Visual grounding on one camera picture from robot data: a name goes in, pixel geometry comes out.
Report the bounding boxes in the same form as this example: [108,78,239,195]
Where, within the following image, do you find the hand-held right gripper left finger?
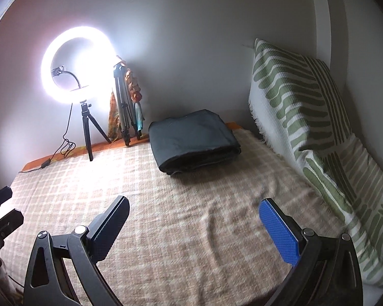
[23,195,130,306]

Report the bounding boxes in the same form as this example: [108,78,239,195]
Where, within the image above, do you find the gooseneck phone holder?
[51,65,90,90]

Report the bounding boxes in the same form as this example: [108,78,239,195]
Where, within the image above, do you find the dark grey pants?
[148,109,242,176]

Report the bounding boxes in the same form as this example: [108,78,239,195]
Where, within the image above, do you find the small black tripod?
[78,100,112,161]

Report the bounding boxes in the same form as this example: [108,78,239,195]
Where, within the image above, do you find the light blue cloth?
[133,100,145,133]

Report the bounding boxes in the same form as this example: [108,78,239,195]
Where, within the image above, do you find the green striped white throw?
[248,38,383,287]

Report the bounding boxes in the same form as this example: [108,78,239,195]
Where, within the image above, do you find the orange patterned cloth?
[108,56,144,141]

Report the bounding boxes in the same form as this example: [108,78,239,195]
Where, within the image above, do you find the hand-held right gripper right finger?
[258,198,364,306]

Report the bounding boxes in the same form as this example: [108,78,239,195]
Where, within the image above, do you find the white ring light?
[41,27,122,104]

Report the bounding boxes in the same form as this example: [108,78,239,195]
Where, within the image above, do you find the silver tripod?
[113,62,144,147]

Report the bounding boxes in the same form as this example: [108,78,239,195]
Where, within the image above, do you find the beige plaid blanket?
[0,129,348,306]

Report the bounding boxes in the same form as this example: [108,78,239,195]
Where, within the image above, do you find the black lamp cable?
[17,102,77,174]

